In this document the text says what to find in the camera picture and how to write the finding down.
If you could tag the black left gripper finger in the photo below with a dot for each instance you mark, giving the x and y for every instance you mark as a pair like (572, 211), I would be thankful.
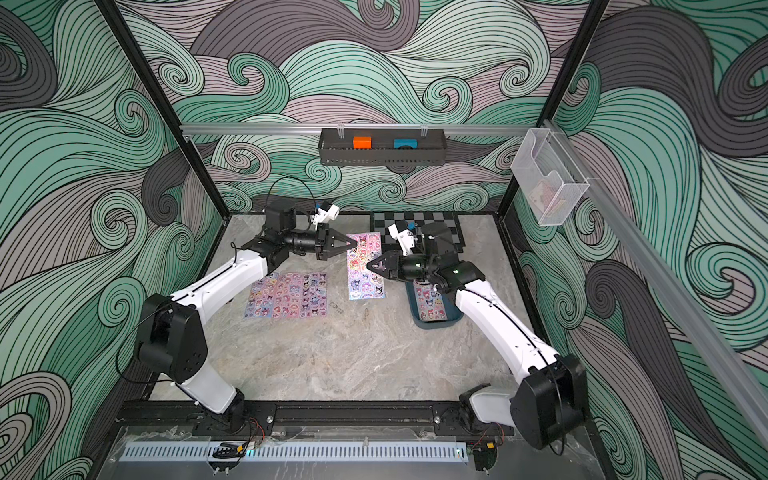
(327, 251)
(336, 238)

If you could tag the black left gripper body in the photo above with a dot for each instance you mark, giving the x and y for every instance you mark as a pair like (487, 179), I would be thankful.
(304, 244)

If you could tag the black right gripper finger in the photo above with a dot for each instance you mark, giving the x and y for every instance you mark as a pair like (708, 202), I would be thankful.
(387, 258)
(386, 270)

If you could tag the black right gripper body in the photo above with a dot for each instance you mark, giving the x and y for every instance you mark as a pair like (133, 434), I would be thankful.
(419, 267)

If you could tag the pink sticker sheet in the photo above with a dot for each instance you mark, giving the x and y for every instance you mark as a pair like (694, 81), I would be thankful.
(288, 296)
(261, 299)
(314, 295)
(362, 283)

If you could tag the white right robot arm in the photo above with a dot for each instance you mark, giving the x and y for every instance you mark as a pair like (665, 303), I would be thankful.
(551, 398)

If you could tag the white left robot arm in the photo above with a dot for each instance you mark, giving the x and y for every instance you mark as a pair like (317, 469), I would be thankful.
(171, 338)

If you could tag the sticker sheet stack in box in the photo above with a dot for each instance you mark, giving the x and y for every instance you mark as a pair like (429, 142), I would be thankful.
(430, 305)

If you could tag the teal plastic storage box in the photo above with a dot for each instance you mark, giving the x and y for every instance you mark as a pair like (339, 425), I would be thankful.
(454, 315)

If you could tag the black and grey chessboard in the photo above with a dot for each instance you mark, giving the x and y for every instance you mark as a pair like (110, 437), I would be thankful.
(380, 221)

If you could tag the orange block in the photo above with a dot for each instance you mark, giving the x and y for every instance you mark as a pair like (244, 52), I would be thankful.
(362, 142)

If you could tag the teal block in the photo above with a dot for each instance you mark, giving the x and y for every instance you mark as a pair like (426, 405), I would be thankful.
(405, 143)

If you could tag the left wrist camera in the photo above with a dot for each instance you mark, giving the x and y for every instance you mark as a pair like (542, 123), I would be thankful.
(325, 213)

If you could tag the black wall-mounted tray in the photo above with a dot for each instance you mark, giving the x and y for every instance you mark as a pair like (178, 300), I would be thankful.
(336, 150)

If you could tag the black corner frame post left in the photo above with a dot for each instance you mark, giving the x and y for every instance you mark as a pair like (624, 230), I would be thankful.
(135, 56)

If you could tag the clear plastic wall holder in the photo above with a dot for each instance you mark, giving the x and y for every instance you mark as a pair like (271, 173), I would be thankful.
(547, 174)

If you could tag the aluminium rail back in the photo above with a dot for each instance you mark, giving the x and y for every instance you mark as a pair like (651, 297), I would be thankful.
(301, 129)

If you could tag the aluminium rail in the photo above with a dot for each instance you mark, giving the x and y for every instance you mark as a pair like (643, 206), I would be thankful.
(743, 388)
(301, 129)

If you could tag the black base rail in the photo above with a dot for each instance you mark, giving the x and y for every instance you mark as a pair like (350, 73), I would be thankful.
(267, 418)

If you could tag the white perforated cable duct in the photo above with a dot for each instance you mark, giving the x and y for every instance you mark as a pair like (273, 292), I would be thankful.
(302, 451)

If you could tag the aluminium rail right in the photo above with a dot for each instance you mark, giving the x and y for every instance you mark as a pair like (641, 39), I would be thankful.
(743, 388)

